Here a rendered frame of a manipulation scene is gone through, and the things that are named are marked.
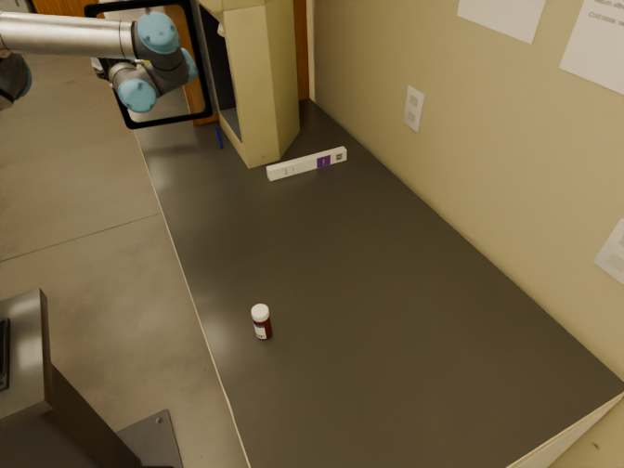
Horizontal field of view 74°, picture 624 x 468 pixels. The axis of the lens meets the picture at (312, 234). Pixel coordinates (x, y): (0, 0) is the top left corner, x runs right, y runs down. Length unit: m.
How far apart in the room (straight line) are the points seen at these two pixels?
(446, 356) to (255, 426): 0.40
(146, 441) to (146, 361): 0.37
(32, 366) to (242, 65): 0.88
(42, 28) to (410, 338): 0.97
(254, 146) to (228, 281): 0.50
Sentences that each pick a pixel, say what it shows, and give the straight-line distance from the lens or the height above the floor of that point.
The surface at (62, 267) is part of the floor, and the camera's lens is 2.74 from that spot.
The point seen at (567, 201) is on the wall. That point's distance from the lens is 0.96.
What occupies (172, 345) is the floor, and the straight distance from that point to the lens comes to 2.13.
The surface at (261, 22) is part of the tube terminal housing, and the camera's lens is 1.23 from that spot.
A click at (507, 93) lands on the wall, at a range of 1.00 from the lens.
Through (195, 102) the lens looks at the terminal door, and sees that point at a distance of 1.59.
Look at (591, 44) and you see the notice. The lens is 0.88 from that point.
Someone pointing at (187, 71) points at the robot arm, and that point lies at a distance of 1.11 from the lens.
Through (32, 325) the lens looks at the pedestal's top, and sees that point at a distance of 1.14.
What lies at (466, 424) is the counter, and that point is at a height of 0.94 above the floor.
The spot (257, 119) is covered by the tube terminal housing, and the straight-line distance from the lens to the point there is 1.31.
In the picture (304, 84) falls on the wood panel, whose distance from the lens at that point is 1.77.
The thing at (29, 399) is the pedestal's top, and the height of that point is 0.94.
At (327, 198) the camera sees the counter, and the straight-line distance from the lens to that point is 1.23.
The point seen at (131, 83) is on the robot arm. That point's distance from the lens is 1.07.
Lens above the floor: 1.71
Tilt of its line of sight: 43 degrees down
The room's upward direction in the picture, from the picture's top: 2 degrees counter-clockwise
